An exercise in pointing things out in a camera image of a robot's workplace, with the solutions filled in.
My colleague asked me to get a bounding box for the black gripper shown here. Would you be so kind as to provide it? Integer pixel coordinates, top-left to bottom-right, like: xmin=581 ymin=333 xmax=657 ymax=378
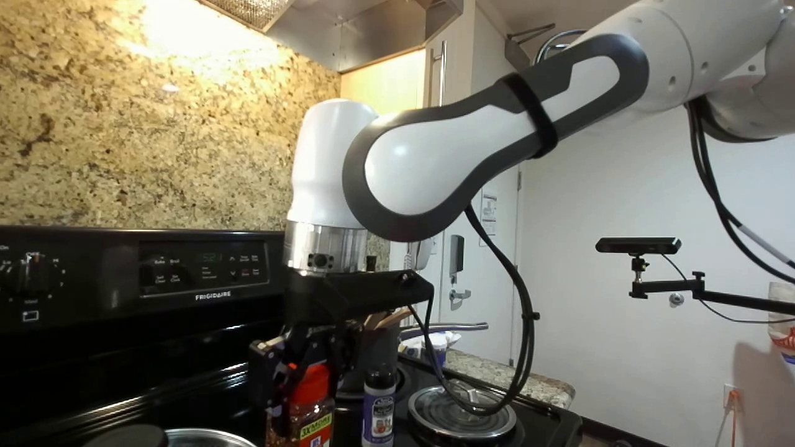
xmin=248 ymin=318 xmax=363 ymax=447

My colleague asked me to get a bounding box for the black electric stove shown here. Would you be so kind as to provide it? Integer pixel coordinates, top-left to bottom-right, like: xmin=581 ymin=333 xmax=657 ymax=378
xmin=0 ymin=224 xmax=587 ymax=447

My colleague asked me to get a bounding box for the blue label shaker black cap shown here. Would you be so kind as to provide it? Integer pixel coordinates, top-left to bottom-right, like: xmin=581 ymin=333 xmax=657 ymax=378
xmin=360 ymin=370 xmax=400 ymax=447

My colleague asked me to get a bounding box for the wooden cooking utensil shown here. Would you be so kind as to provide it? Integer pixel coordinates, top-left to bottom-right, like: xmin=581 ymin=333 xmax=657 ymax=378
xmin=377 ymin=306 xmax=417 ymax=333
xmin=360 ymin=306 xmax=395 ymax=333

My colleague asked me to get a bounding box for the blue container white lid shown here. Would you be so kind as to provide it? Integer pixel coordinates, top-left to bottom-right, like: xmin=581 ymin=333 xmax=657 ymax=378
xmin=420 ymin=330 xmax=456 ymax=371

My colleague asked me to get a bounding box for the chrome coil burner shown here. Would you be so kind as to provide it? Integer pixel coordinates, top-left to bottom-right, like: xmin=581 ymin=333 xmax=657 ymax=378
xmin=405 ymin=379 xmax=522 ymax=441

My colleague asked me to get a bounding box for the black round lid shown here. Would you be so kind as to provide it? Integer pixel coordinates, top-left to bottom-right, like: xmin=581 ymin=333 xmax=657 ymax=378
xmin=83 ymin=421 xmax=170 ymax=447

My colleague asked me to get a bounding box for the white door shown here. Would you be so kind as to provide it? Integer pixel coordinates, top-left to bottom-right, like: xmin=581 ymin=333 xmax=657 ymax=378
xmin=431 ymin=164 xmax=525 ymax=368

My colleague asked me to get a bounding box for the stainless range hood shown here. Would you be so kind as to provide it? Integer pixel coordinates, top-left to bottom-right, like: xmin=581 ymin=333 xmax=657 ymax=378
xmin=196 ymin=0 xmax=467 ymax=73

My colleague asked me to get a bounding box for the light wooden wall cabinet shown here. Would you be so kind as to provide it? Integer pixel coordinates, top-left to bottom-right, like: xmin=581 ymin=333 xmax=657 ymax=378
xmin=338 ymin=40 xmax=446 ymax=119

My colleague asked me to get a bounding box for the black stereo camera bar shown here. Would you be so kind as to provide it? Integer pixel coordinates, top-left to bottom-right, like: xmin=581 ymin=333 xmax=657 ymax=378
xmin=594 ymin=235 xmax=683 ymax=255

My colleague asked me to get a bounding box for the grey wall bracket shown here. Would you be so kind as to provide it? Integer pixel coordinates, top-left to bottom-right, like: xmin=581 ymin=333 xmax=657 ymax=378
xmin=502 ymin=19 xmax=559 ymax=77

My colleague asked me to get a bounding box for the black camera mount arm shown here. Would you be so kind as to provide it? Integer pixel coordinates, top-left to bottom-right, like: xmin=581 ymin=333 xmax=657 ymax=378
xmin=627 ymin=253 xmax=795 ymax=318

